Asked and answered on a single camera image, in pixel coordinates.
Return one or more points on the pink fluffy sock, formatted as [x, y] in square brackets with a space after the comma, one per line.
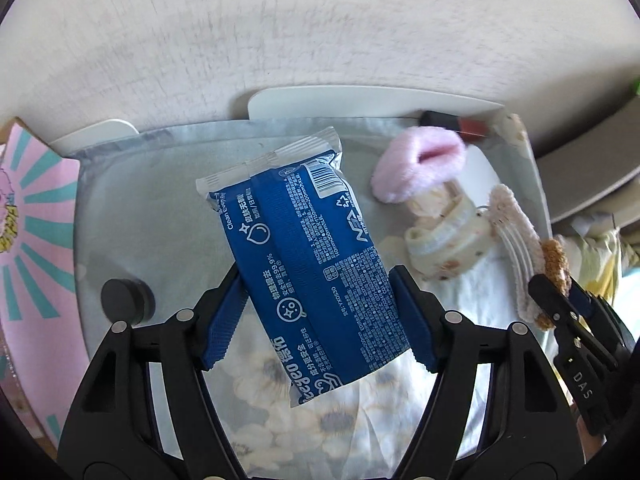
[400, 175]

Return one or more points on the blue wet wipes packet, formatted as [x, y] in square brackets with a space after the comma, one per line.
[310, 270]

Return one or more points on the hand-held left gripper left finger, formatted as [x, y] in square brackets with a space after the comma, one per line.
[222, 325]

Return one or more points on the black red lipstick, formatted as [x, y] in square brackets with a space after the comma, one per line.
[440, 118]

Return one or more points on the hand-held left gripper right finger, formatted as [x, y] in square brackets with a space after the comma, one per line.
[415, 325]

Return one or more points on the cream patterned sock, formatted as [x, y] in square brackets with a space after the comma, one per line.
[450, 240]

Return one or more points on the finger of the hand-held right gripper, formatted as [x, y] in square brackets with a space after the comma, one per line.
[555, 310]
[602, 310]

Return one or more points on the yellow floral blanket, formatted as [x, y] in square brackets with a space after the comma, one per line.
[605, 255]

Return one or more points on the pink sunburst cardboard box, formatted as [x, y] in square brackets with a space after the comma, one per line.
[35, 240]

